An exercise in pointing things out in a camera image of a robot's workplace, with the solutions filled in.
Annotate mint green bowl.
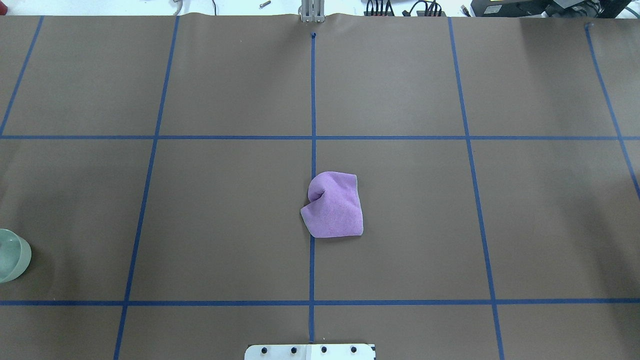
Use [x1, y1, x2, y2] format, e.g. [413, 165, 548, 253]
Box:
[0, 228, 32, 284]

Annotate purple cloth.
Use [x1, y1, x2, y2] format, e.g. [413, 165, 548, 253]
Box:
[301, 171, 364, 239]

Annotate aluminium frame post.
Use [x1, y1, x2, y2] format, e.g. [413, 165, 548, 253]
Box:
[298, 0, 326, 24]

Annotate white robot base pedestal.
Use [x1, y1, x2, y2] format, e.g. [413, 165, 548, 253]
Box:
[244, 342, 377, 360]

